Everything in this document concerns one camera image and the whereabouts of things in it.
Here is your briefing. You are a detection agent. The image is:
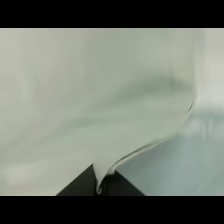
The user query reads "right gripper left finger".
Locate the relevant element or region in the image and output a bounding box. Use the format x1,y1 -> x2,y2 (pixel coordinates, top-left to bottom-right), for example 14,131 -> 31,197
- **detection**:
55,164 -> 100,197

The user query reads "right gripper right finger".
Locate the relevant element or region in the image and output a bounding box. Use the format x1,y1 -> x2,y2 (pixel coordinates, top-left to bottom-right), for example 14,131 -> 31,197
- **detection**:
99,170 -> 146,197

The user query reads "white shirt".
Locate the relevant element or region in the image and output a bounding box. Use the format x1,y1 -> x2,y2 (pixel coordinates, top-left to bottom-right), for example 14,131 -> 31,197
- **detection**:
0,28 -> 200,197

